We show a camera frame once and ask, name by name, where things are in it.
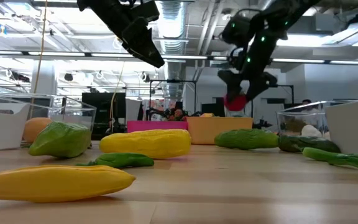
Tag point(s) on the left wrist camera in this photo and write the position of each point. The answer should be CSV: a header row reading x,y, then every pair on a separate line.
x,y
146,11

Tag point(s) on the black background monitor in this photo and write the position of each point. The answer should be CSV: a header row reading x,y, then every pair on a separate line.
x,y
102,109

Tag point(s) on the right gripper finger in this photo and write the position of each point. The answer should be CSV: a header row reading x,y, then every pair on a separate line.
x,y
256,85
235,88

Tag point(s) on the clear plastic bin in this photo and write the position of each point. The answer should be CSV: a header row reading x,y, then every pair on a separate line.
x,y
76,112
291,121

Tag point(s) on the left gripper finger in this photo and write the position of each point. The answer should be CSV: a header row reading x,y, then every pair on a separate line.
x,y
146,49

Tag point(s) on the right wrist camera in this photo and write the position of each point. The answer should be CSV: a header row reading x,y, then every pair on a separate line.
x,y
227,76

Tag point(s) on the orange mango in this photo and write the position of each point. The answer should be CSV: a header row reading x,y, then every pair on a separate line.
x,y
34,129

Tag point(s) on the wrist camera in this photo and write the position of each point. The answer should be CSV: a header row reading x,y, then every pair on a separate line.
x,y
227,76
146,11

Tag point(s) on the orange plastic basket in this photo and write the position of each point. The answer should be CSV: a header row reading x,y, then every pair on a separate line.
x,y
207,130

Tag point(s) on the dark green cucumber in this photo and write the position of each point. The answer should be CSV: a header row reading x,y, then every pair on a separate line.
x,y
309,144

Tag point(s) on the pale green cucumber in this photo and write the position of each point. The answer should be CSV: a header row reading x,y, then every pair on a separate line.
x,y
61,140

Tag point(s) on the large white garlic bulb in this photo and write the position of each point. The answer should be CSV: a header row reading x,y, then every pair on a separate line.
x,y
311,130

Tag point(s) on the yellow corn cob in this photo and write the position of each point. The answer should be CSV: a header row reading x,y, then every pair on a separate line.
x,y
145,143

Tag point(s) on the yellow chili pepper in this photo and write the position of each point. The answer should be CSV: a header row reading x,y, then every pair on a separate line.
x,y
57,183

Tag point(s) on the person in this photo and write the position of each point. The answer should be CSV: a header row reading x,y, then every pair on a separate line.
x,y
306,101

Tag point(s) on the orange bell pepper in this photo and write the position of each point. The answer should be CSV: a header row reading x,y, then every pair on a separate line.
x,y
207,115

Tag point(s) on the silver ventilation duct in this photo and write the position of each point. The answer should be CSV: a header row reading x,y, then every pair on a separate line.
x,y
172,18

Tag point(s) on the black metal rig frame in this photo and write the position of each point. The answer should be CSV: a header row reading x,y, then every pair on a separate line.
x,y
172,81
286,85

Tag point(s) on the white plastic bin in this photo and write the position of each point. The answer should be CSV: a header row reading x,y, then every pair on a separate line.
x,y
2,130
353,127

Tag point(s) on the red plastic basket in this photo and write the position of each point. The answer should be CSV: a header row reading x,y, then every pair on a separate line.
x,y
157,125

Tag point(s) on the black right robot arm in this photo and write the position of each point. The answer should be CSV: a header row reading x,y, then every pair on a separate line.
x,y
278,15

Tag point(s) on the bright green cucumber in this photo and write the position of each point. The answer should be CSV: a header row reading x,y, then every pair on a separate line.
x,y
247,139

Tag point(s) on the red tomato green stem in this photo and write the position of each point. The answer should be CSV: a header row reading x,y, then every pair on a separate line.
x,y
236,105

